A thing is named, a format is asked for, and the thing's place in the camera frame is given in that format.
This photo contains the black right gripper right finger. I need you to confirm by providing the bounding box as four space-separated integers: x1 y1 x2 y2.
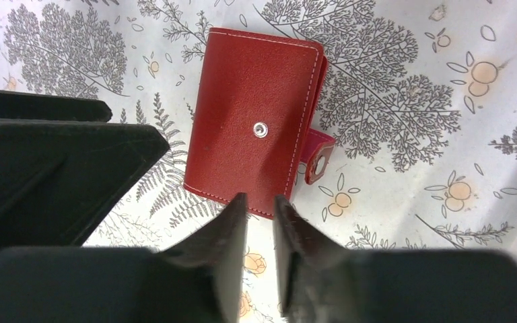
273 195 517 322

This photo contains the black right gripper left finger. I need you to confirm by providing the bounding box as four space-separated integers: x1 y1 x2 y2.
0 193 247 322

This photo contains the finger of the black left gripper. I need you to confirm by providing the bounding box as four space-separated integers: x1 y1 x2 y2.
0 119 170 249
0 90 112 122

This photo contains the red leather card holder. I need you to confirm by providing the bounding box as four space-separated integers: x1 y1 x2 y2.
184 27 335 219

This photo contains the floral patterned table mat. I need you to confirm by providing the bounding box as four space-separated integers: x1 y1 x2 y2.
0 1 517 322

